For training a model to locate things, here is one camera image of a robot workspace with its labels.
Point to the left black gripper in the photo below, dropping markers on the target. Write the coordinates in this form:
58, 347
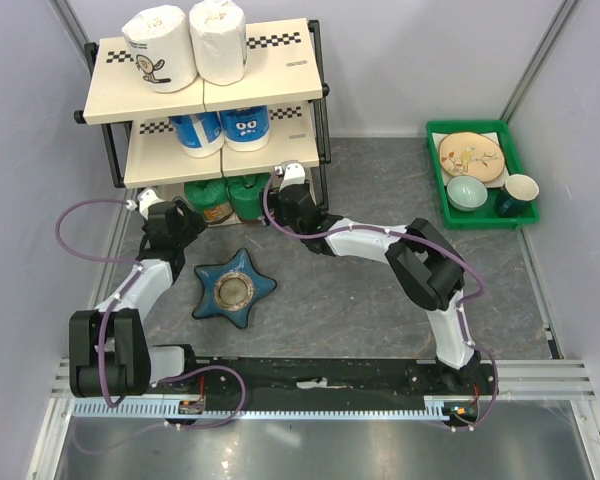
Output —
194, 218

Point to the bird-painted ceramic plate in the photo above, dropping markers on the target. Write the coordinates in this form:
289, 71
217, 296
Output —
471, 154

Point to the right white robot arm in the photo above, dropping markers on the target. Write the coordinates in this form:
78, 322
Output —
429, 270

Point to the green roll front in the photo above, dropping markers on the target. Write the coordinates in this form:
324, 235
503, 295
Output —
245, 195

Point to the white cartoon-print roll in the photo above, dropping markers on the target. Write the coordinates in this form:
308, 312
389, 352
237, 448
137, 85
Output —
160, 44

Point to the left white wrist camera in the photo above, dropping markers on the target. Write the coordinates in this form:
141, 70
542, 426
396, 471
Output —
143, 202

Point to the celadon ceramic bowl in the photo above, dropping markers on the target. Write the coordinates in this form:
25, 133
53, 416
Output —
466, 193

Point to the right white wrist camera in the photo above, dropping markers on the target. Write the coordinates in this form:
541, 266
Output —
290, 173

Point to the blue star-shaped dish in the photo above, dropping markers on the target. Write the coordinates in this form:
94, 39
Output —
231, 289

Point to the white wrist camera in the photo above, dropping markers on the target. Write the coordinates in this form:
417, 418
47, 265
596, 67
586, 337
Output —
290, 173
143, 202

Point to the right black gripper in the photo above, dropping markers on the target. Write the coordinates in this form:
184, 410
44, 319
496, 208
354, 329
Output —
277, 214

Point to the blue roll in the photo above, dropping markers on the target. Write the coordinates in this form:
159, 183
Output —
246, 129
200, 135

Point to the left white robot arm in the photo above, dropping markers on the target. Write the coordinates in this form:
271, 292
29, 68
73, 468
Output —
108, 353

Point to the green roll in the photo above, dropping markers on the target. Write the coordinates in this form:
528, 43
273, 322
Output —
210, 199
245, 195

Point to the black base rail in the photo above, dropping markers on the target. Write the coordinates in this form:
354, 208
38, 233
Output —
363, 382

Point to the beige three-tier shelf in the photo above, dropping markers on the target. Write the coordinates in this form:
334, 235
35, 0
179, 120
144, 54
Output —
284, 72

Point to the dark green white-lined cup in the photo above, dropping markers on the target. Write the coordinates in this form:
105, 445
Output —
515, 196

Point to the plain white roll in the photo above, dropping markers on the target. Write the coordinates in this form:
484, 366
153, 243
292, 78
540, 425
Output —
218, 34

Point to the green plastic tray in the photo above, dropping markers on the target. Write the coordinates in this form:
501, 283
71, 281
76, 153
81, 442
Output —
485, 216

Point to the slotted cable duct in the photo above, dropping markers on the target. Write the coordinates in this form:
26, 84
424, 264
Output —
180, 410

